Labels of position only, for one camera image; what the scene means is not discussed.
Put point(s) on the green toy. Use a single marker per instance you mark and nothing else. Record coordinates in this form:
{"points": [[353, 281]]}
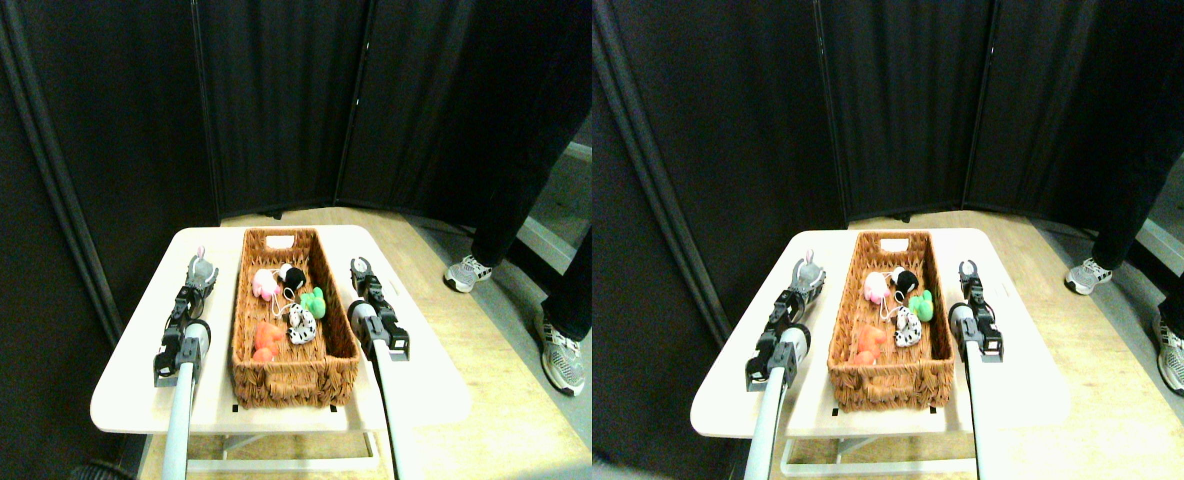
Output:
{"points": [[920, 306], [312, 303]]}

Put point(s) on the orange toy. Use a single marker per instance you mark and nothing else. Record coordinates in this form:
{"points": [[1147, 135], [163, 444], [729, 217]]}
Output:
{"points": [[268, 340], [867, 345]]}

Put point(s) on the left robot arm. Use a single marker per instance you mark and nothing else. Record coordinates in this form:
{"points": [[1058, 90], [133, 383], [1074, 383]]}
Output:
{"points": [[767, 430], [180, 420]]}

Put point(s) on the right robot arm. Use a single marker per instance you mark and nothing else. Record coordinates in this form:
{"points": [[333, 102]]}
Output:
{"points": [[362, 320], [962, 322]]}

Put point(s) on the low white table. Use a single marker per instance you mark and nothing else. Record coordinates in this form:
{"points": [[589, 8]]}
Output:
{"points": [[422, 380], [1027, 380]]}

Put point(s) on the black curtain stand foot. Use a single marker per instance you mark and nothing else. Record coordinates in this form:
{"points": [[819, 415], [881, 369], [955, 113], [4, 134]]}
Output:
{"points": [[272, 214], [897, 217]]}

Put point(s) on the brown wicker basket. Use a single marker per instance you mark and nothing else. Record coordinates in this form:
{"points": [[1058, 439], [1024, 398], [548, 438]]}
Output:
{"points": [[297, 385], [892, 388]]}

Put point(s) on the grey curtain stand pole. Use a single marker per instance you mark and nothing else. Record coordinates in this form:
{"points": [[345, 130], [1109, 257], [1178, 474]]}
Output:
{"points": [[664, 200], [52, 150]]}

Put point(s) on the person's legs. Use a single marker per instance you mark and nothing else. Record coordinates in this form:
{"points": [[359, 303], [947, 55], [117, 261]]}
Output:
{"points": [[562, 360], [1180, 365]]}

